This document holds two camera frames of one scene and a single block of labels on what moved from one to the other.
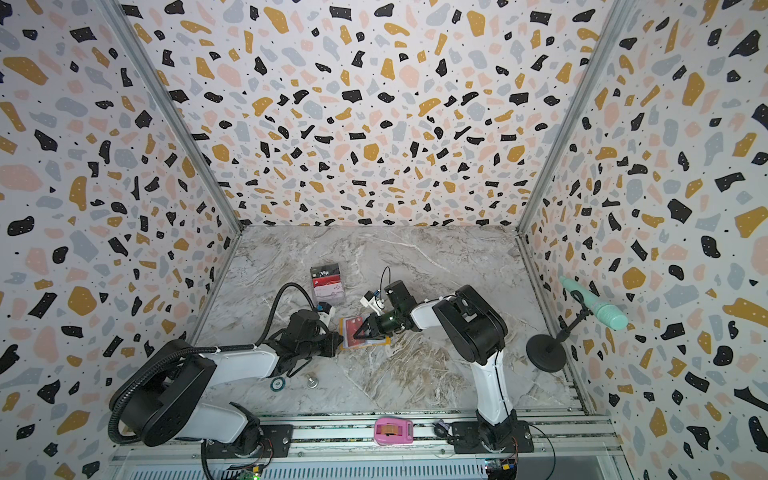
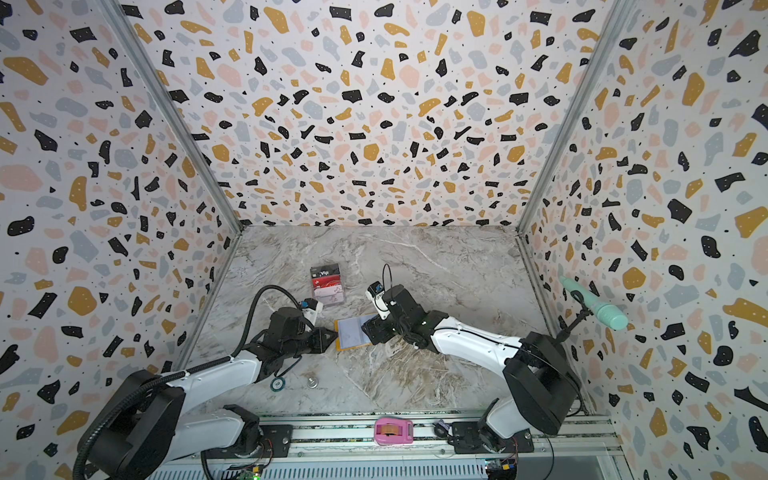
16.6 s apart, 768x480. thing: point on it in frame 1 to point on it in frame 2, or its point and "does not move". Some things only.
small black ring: [277, 384] does not move
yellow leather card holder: [349, 326] does not move
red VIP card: [352, 325] to [329, 295]
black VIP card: [324, 271] does not move
